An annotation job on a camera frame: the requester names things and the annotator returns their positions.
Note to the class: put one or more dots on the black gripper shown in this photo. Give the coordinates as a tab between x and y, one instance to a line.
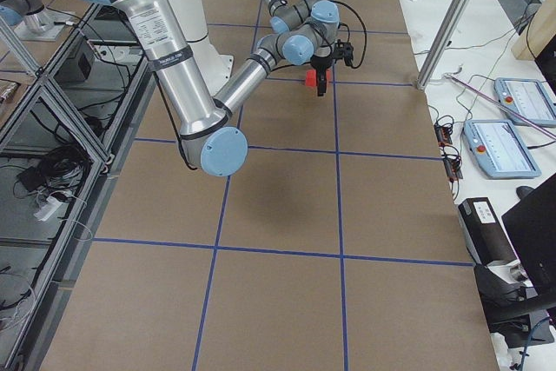
321	64

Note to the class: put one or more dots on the near teach pendant tablet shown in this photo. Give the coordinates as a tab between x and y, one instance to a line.
498	149

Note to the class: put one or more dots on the teach pendant tablet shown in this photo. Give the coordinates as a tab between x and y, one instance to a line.
528	98
498	149

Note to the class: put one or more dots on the far teach pendant tablet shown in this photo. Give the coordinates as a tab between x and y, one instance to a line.
528	98

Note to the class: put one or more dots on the black box white label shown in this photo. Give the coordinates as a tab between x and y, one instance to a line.
485	238

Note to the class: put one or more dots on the black monitor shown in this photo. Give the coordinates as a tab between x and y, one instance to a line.
530	226

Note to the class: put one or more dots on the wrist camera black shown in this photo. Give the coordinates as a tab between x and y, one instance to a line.
344	51

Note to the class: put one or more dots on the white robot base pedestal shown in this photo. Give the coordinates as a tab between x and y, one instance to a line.
216	69

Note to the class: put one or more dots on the aluminium frame post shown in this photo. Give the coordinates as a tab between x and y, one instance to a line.
446	29

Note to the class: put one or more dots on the aluminium side frame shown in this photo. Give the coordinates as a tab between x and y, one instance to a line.
67	119

